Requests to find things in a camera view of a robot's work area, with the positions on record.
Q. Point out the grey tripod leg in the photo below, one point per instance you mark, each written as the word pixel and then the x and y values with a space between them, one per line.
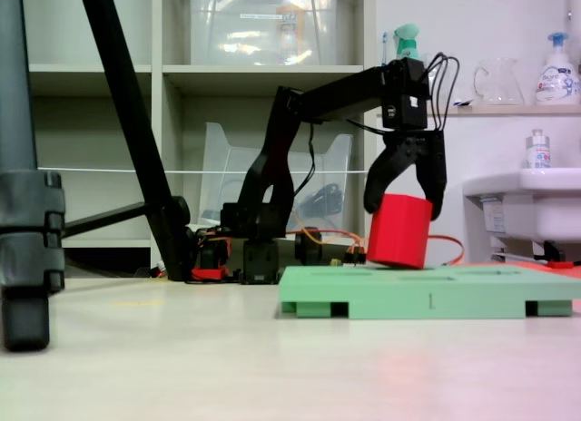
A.
pixel 18 212

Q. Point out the beige shelf unit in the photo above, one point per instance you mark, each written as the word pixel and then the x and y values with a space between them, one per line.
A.
pixel 227 78

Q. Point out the green spray bottle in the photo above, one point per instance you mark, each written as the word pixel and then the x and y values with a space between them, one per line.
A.
pixel 407 40

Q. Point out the white sink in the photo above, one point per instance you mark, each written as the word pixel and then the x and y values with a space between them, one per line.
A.
pixel 544 203

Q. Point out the small red clip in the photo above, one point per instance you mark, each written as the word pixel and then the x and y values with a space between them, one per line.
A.
pixel 560 264

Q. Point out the clear glass pitcher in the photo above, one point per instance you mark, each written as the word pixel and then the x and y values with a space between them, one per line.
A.
pixel 499 85

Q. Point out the small white blue packet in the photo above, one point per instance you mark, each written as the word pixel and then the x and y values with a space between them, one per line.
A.
pixel 463 103

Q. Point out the clear plastic storage box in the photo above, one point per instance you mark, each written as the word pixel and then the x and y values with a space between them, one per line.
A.
pixel 254 31

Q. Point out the small clear sanitizer bottle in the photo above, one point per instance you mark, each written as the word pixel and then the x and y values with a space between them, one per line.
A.
pixel 538 155

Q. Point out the clear glass beaker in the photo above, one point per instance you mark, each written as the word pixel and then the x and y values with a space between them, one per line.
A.
pixel 447 76

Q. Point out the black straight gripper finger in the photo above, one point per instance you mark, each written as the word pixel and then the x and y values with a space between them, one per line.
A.
pixel 436 185

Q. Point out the blue white toothbrush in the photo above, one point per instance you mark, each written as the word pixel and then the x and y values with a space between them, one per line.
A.
pixel 385 49

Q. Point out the white foam soap bottle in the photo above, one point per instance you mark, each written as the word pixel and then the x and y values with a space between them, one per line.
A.
pixel 557 81

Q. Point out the red base clamp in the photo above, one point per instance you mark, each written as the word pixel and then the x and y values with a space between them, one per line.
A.
pixel 209 273

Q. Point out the black motor unit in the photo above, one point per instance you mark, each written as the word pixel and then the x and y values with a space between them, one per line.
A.
pixel 308 248

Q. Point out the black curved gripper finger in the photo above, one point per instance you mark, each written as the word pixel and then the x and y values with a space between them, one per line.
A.
pixel 379 180

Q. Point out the circuit board with connectors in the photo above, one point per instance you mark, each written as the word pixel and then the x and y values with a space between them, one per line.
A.
pixel 356 255

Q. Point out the thin black tripod brace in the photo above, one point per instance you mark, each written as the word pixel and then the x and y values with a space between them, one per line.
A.
pixel 104 219

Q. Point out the clear plastic file holder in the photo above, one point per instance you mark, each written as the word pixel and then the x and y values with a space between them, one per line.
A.
pixel 218 167

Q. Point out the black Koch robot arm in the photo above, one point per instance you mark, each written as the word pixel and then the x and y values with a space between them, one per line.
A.
pixel 272 167

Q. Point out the black tripod leg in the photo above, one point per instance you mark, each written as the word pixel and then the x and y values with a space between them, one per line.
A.
pixel 127 99

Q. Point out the red octagonal pillar block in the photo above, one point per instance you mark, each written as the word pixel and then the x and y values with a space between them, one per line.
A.
pixel 399 232

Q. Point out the green shape-sorting board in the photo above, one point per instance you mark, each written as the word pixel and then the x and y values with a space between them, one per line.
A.
pixel 408 294

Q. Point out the black gadget in holder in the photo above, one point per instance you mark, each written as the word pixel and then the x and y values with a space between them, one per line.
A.
pixel 327 196

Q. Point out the wooden wall ledge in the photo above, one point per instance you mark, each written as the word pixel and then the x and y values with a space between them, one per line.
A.
pixel 499 111

